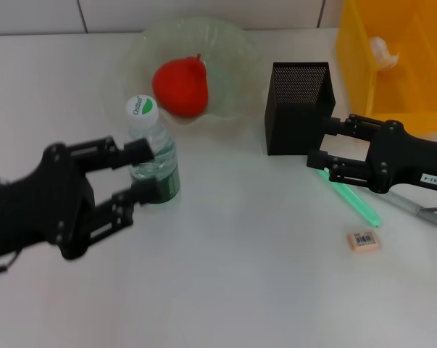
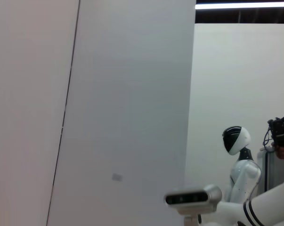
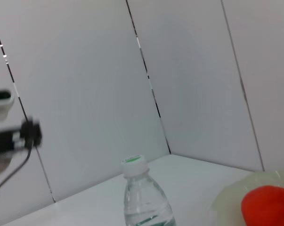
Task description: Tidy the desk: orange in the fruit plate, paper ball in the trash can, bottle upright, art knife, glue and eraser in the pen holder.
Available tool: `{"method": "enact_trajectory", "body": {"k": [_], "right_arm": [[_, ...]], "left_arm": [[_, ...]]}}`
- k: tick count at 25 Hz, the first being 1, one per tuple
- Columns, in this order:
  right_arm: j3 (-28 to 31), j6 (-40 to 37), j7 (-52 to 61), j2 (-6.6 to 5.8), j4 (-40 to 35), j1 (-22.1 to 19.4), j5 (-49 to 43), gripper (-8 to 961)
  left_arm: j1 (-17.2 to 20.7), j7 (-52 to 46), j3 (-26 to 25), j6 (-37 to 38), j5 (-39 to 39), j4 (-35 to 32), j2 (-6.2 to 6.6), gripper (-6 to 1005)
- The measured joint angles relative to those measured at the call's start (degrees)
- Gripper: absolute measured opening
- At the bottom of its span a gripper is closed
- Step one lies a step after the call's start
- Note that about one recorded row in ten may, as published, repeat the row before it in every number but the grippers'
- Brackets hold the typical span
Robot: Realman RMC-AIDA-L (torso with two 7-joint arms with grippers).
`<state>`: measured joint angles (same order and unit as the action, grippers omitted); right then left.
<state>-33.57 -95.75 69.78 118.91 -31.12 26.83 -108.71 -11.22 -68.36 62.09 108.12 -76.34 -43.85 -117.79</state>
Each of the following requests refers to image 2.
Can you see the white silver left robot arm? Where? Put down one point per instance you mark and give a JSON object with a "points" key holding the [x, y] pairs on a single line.
{"points": [[269, 204]]}

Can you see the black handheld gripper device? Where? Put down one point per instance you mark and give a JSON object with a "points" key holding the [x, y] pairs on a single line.
{"points": [[279, 131]]}

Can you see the silver head camera on stand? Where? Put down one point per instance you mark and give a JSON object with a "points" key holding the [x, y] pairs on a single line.
{"points": [[191, 199]]}

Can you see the white humanoid robot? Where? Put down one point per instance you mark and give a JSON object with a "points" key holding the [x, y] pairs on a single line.
{"points": [[240, 174]]}

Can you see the ceiling strip light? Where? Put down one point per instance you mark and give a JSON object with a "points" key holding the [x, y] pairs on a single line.
{"points": [[243, 5]]}

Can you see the grey equipment case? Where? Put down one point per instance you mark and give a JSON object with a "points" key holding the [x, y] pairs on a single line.
{"points": [[273, 174]]}

